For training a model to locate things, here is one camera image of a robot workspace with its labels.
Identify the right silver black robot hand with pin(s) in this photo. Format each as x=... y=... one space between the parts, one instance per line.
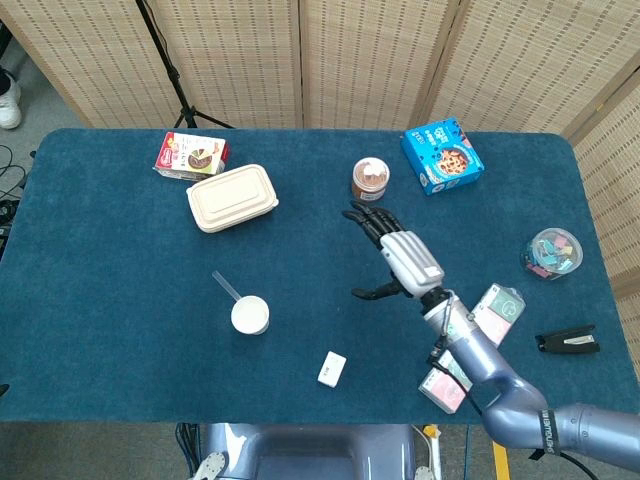
x=410 y=257

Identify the clear plastic straw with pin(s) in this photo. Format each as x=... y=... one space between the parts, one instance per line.
x=227 y=287

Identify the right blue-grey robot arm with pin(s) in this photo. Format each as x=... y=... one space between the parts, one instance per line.
x=480 y=360

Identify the white round container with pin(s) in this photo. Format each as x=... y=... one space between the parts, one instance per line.
x=249 y=315

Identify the orange jar clear lid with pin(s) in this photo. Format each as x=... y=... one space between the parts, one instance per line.
x=370 y=177

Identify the blue cookie box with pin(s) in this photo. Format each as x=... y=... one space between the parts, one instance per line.
x=442 y=157

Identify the long multicolour tea box pack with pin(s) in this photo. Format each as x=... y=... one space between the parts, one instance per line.
x=505 y=307

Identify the small white box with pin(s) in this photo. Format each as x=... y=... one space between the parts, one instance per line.
x=331 y=369

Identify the clear jar of binder clips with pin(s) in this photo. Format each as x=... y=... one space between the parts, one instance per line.
x=550 y=250

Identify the black stapler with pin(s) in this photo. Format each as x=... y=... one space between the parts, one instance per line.
x=565 y=342

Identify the beige lidded lunch container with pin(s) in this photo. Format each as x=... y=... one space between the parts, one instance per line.
x=231 y=197

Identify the bamboo folding screen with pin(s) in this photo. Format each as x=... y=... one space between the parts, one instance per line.
x=375 y=60

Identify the blue-grey robot torso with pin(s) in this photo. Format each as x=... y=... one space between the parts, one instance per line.
x=310 y=450

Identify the red white food carton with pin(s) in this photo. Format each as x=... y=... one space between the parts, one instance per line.
x=185 y=152

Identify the blue table cloth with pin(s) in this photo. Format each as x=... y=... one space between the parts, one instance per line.
x=125 y=300

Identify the black tripod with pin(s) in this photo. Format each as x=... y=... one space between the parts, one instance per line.
x=172 y=70

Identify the white shoe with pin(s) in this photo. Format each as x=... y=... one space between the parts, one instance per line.
x=10 y=107

